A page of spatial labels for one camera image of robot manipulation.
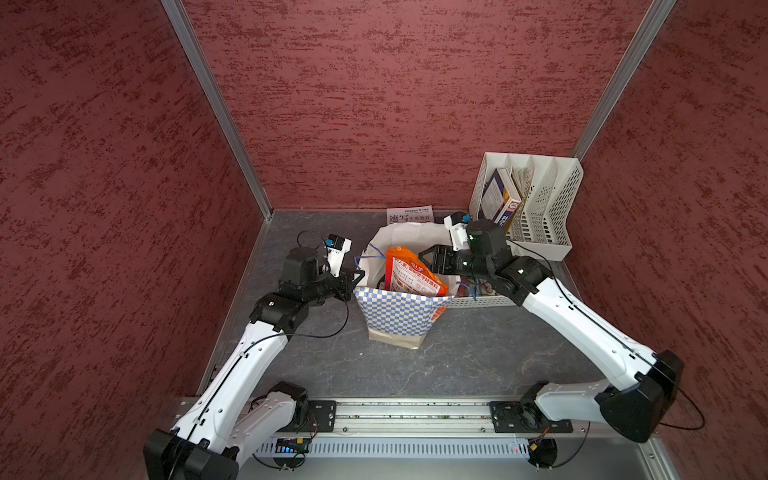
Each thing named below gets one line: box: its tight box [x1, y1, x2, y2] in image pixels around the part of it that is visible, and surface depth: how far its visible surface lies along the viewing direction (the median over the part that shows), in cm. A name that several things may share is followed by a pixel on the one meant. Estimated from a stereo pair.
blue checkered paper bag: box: [353, 222, 461, 350], surface depth 75 cm
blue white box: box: [480, 167, 522, 228], surface depth 99 cm
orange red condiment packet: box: [385, 246, 449, 296], surface depth 79 cm
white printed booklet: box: [386, 205, 435, 224], surface depth 120 cm
